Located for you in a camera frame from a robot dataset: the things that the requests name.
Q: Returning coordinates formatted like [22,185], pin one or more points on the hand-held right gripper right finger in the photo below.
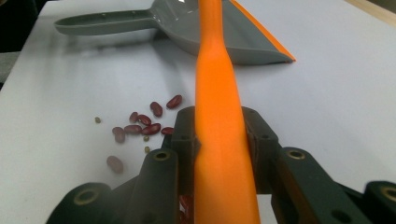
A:
[260,143]

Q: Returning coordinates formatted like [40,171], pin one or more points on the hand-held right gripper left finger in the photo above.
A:
[185,140]

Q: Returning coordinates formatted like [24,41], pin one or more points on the red kidney beans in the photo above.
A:
[151,129]

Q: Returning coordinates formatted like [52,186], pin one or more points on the orange brush with grey bristles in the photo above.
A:
[218,124]

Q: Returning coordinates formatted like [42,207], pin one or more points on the small green mung beans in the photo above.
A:
[97,119]

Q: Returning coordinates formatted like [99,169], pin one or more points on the grey dustpan with orange edge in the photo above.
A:
[243,37]

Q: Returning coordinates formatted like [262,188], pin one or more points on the wooden table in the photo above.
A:
[379,11]

